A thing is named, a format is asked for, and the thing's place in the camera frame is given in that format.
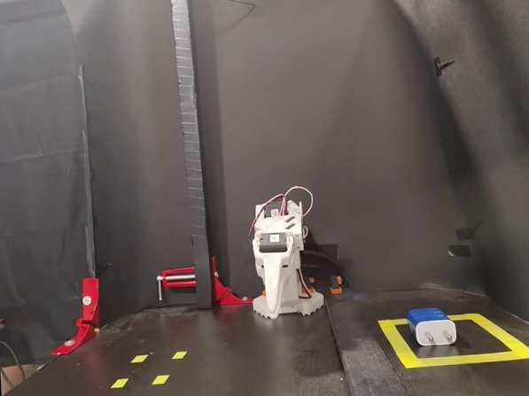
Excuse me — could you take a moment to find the red screw clamp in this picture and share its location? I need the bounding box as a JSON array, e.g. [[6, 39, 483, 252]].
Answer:
[[154, 253, 256, 311]]

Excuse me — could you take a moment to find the red angled clamp bracket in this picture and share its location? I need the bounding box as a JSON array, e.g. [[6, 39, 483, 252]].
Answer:
[[46, 276, 104, 356]]

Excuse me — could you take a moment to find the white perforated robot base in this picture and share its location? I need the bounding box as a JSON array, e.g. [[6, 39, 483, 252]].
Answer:
[[250, 265, 326, 320]]

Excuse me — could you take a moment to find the thick black power cable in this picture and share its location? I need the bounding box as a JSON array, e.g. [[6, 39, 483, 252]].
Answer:
[[303, 245, 340, 268]]

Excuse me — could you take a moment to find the tall black taped post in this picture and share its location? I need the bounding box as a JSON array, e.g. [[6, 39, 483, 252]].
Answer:
[[169, 0, 216, 310]]

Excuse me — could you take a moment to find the yellow tape square outline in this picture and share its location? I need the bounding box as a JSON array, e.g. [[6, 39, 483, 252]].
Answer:
[[377, 309, 529, 371]]

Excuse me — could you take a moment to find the black flat beam strip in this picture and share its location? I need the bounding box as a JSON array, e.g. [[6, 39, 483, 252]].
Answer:
[[324, 287, 408, 396]]

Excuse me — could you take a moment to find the blue white charger block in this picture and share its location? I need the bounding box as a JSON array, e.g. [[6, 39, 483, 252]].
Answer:
[[405, 306, 459, 348]]

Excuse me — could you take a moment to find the thin black cable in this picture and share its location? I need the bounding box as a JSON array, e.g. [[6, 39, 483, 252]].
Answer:
[[0, 337, 27, 385]]

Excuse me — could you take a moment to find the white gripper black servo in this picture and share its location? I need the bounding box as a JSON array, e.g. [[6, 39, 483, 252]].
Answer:
[[250, 224, 310, 322]]

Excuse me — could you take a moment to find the red white black servo cable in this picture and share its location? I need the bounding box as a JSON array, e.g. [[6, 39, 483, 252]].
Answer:
[[245, 185, 317, 236]]

